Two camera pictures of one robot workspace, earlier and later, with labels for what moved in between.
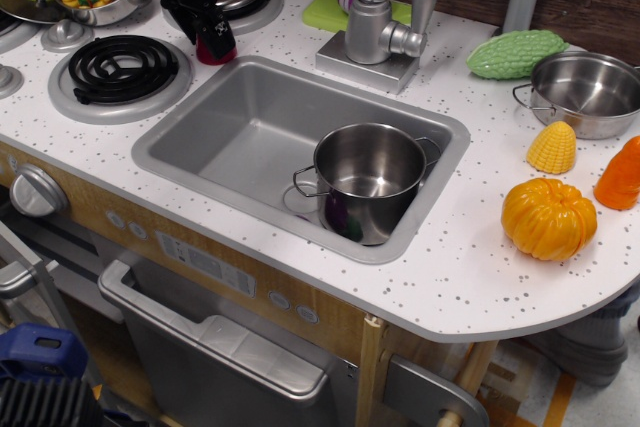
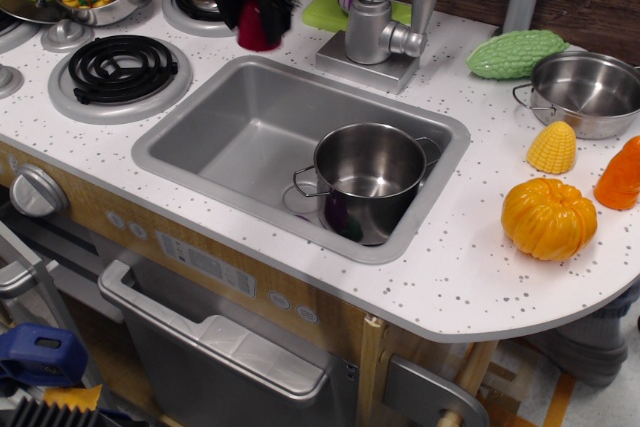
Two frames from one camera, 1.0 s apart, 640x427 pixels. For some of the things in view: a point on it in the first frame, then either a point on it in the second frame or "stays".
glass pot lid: x=34 y=1 stays
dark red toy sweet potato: x=206 y=57 to x=252 y=33
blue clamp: x=31 y=352 stays
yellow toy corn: x=553 y=148 stays
